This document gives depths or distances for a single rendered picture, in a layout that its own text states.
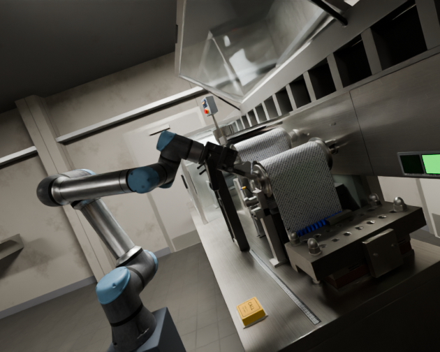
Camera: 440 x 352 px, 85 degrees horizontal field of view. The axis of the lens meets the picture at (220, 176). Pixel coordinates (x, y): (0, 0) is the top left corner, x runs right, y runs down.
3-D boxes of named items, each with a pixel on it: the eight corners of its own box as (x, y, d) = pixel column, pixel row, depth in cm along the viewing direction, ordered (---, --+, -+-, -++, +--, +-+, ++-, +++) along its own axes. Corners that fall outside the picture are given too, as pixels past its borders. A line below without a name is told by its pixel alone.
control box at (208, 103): (204, 117, 141) (198, 101, 140) (213, 114, 144) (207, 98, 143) (209, 114, 135) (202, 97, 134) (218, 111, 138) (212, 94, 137)
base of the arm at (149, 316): (107, 360, 77) (95, 334, 76) (123, 326, 92) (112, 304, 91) (151, 342, 78) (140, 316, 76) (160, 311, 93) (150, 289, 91)
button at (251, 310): (238, 312, 77) (235, 305, 76) (257, 302, 78) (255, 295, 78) (244, 326, 70) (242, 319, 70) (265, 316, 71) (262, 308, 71)
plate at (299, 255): (289, 259, 82) (283, 244, 82) (382, 214, 89) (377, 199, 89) (317, 281, 67) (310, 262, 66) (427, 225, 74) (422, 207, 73)
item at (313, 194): (288, 238, 87) (272, 191, 85) (342, 213, 91) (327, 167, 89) (289, 239, 86) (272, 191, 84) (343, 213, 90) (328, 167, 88)
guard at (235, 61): (178, 74, 167) (178, 73, 167) (243, 102, 177) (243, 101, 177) (189, -72, 64) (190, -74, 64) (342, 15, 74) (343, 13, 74)
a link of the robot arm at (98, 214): (126, 302, 91) (40, 184, 88) (146, 279, 105) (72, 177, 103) (149, 289, 87) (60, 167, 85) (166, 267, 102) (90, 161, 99)
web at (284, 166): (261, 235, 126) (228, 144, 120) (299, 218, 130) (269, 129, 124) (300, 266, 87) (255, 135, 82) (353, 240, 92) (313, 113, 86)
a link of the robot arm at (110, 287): (100, 325, 80) (83, 290, 78) (123, 298, 92) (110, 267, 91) (129, 320, 76) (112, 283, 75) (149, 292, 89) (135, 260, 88)
